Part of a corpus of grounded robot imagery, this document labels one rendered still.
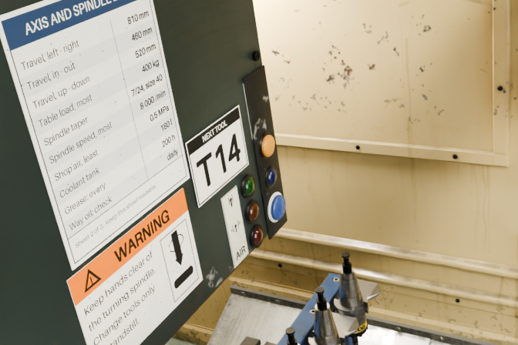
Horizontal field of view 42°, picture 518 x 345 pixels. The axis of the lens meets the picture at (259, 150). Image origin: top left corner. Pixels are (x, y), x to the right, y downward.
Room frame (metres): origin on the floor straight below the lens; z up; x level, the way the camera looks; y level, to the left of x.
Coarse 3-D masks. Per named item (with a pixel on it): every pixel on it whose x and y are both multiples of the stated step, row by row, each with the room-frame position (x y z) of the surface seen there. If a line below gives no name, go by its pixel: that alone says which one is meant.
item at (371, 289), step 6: (360, 282) 1.10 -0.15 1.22; (366, 282) 1.10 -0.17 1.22; (372, 282) 1.09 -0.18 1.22; (360, 288) 1.08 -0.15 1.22; (366, 288) 1.08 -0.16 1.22; (372, 288) 1.07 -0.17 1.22; (378, 288) 1.07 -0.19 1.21; (366, 294) 1.06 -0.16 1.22; (372, 294) 1.06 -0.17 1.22; (378, 294) 1.06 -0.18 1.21
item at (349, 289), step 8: (352, 272) 1.03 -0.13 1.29; (344, 280) 1.02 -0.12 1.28; (352, 280) 1.02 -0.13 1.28; (344, 288) 1.02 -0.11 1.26; (352, 288) 1.02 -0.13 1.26; (344, 296) 1.02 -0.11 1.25; (352, 296) 1.02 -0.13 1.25; (360, 296) 1.02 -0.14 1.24; (344, 304) 1.02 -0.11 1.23; (352, 304) 1.01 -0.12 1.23; (360, 304) 1.02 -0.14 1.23
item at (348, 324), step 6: (336, 318) 1.00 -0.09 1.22; (342, 318) 1.00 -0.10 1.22; (348, 318) 1.00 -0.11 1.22; (354, 318) 0.99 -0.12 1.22; (336, 324) 0.98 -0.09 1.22; (342, 324) 0.98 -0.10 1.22; (348, 324) 0.98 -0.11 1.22; (354, 324) 0.98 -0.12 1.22; (342, 330) 0.97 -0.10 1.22; (348, 330) 0.96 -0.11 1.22; (354, 330) 0.96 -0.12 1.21
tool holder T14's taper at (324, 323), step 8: (328, 304) 0.95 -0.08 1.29; (320, 312) 0.93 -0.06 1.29; (328, 312) 0.93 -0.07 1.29; (320, 320) 0.93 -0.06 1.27; (328, 320) 0.93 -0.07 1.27; (320, 328) 0.93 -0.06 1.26; (328, 328) 0.93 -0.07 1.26; (336, 328) 0.94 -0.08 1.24; (320, 336) 0.93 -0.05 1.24; (328, 336) 0.92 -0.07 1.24; (336, 336) 0.93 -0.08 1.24; (320, 344) 0.93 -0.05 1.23; (328, 344) 0.92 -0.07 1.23
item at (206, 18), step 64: (0, 0) 0.46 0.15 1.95; (192, 0) 0.64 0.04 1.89; (0, 64) 0.45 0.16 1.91; (192, 64) 0.62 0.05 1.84; (256, 64) 0.71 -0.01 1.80; (0, 128) 0.44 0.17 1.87; (192, 128) 0.60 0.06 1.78; (0, 192) 0.42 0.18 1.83; (192, 192) 0.59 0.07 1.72; (256, 192) 0.68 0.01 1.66; (0, 256) 0.41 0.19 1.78; (64, 256) 0.45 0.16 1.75; (0, 320) 0.40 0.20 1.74; (64, 320) 0.44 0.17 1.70
